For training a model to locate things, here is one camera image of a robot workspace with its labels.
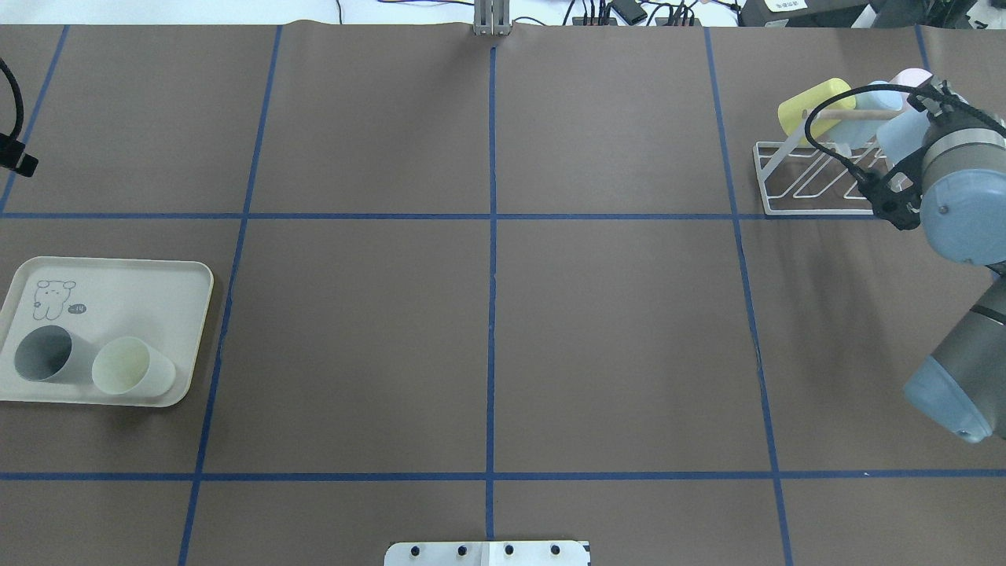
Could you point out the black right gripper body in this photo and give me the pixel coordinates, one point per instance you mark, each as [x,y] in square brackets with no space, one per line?
[949,122]

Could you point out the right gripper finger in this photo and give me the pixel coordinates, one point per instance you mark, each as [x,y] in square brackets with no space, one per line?
[901,208]

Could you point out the pink cup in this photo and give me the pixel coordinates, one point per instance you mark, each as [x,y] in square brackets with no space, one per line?
[914,77]

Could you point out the light blue cup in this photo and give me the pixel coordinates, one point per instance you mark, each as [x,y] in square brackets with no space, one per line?
[856,133]

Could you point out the yellow cup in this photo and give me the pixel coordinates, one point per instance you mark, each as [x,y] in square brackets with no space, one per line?
[790,113]

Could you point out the grey cup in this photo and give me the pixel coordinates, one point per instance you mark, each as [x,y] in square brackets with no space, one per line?
[53,355]

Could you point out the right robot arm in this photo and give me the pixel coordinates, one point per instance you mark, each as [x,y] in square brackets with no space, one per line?
[956,196]

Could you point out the pale green cup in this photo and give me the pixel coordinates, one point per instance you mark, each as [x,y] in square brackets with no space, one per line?
[129,366]

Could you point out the cream plastic tray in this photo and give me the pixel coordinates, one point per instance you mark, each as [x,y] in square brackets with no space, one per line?
[163,302]

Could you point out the white wire cup rack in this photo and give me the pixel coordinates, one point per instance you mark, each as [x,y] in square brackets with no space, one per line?
[796,179]

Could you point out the aluminium frame post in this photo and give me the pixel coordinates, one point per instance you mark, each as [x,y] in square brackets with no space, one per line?
[492,17]

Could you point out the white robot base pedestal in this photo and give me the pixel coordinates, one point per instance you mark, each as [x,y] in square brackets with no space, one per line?
[521,552]

